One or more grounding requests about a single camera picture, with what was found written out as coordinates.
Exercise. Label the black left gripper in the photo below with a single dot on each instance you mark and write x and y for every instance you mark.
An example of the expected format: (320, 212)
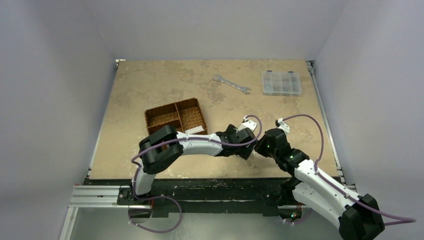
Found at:
(243, 153)

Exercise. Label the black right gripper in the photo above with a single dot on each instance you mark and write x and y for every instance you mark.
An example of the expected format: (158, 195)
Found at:
(265, 143)

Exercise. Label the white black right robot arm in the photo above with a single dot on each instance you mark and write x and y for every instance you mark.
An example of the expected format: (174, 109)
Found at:
(348, 211)

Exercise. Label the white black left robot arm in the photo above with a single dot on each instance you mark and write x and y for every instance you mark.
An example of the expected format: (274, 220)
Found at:
(162, 148)

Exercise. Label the stack of cards in basket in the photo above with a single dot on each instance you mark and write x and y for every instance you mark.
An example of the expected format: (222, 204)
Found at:
(194, 130)

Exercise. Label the brown woven divided basket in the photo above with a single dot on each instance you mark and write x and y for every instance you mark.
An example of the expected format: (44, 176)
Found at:
(182, 115)

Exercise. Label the silver open-end wrench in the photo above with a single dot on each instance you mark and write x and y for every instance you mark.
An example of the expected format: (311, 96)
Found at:
(243, 89)

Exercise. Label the clear plastic organizer box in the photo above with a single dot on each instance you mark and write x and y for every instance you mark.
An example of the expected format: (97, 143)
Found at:
(276, 83)

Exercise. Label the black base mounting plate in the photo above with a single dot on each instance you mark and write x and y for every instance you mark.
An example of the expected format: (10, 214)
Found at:
(205, 195)

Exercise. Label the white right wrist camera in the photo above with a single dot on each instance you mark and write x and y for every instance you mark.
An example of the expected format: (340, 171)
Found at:
(280, 124)

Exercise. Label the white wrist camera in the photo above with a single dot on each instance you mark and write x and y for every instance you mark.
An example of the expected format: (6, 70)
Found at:
(247, 124)
(280, 124)

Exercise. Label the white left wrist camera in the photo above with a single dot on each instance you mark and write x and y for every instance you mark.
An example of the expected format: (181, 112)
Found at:
(247, 124)

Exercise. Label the aluminium frame rail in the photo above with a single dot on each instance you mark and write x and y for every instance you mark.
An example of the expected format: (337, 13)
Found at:
(92, 196)

